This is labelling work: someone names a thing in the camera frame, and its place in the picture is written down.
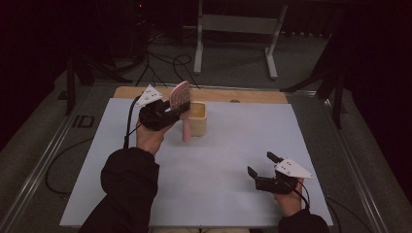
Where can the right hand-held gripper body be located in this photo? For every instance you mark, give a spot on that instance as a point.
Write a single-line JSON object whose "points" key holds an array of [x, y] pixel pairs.
{"points": [[278, 184]]}

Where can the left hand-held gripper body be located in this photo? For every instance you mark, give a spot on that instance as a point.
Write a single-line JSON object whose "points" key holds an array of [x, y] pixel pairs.
{"points": [[154, 115]]}

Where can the pink hairbrush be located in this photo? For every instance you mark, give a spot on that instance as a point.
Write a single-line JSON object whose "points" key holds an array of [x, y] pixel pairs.
{"points": [[186, 129]]}

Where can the beige cup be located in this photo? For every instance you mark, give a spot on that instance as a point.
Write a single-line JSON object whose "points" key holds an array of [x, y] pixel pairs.
{"points": [[198, 124]]}

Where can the person's right hand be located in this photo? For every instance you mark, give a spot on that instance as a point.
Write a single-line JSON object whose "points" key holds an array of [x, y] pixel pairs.
{"points": [[290, 202]]}

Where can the person's left hand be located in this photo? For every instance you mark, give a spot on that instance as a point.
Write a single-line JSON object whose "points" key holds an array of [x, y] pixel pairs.
{"points": [[149, 137]]}

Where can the white table mat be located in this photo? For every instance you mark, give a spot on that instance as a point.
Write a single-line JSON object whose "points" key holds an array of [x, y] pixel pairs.
{"points": [[226, 161]]}

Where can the black metal stand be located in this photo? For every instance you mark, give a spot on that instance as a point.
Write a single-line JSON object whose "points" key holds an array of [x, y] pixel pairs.
{"points": [[69, 87], [336, 97]]}

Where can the white metal stand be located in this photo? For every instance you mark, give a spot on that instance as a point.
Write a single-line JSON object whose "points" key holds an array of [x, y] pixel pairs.
{"points": [[241, 24]]}

